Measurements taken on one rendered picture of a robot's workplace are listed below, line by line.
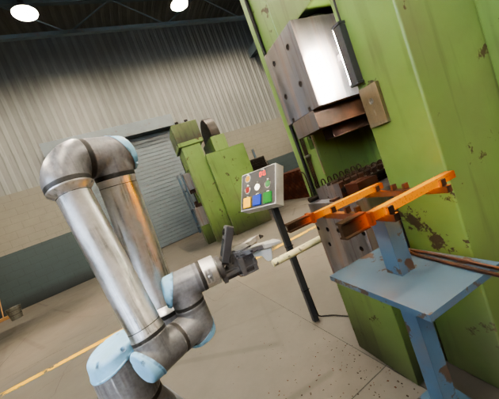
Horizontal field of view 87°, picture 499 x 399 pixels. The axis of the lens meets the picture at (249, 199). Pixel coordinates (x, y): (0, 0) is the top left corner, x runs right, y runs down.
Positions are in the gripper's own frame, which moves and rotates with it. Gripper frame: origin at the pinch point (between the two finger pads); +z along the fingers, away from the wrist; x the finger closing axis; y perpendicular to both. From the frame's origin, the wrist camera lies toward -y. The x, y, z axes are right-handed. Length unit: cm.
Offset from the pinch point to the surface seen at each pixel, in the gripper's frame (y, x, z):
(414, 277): 26.3, 18.4, 32.9
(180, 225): 52, -826, -6
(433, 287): 26.3, 25.9, 30.7
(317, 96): -44, -23, 52
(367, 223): 1.3, 25.2, 17.2
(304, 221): 0.3, 0.5, 13.1
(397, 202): -0.3, 25.5, 28.3
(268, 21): -100, -57, 64
